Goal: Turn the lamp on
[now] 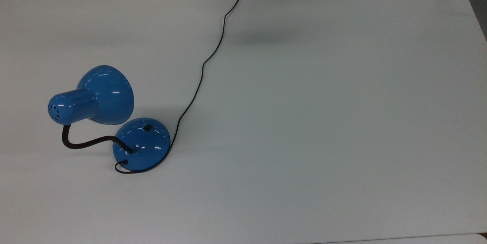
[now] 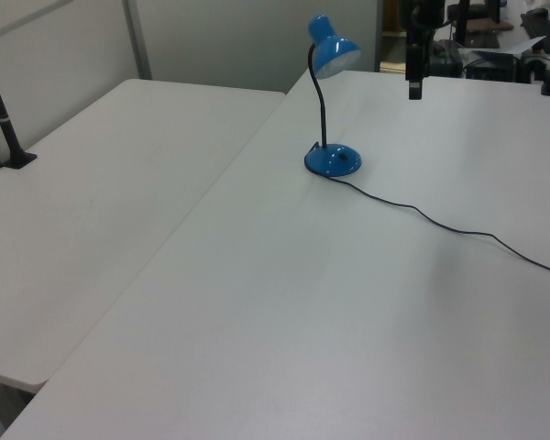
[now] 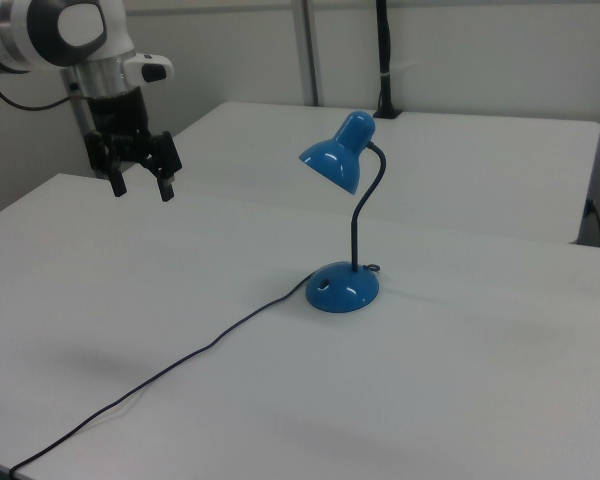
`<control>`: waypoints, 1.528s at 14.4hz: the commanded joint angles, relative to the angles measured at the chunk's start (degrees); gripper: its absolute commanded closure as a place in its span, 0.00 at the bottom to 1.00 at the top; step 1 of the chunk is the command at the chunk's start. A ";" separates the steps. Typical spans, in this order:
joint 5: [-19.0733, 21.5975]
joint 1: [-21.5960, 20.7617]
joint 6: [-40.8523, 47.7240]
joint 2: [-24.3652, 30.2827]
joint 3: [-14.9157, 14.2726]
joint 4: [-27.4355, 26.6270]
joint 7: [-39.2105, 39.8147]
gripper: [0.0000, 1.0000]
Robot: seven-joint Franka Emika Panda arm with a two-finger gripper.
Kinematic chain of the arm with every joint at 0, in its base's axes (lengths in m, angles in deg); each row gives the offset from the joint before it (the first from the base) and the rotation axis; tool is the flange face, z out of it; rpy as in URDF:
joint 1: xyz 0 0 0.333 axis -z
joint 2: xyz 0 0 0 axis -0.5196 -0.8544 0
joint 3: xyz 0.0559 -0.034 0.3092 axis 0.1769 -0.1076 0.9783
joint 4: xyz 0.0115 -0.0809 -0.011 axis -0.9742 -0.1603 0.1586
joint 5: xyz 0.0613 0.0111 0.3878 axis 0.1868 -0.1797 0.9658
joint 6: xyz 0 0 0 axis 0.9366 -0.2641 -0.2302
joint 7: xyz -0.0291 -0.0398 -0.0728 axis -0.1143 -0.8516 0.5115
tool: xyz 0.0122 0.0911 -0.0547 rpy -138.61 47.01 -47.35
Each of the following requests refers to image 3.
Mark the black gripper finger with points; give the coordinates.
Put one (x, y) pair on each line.
(166, 170)
(117, 182)

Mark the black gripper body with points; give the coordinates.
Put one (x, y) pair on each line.
(117, 112)

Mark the blue gooseneck desk lamp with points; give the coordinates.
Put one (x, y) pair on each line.
(342, 292)

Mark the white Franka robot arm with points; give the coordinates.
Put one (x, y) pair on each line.
(25, 30)

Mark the black pole with table clamp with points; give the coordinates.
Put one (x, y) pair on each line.
(386, 60)

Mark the grey metal partition post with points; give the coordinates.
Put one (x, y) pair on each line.
(307, 50)

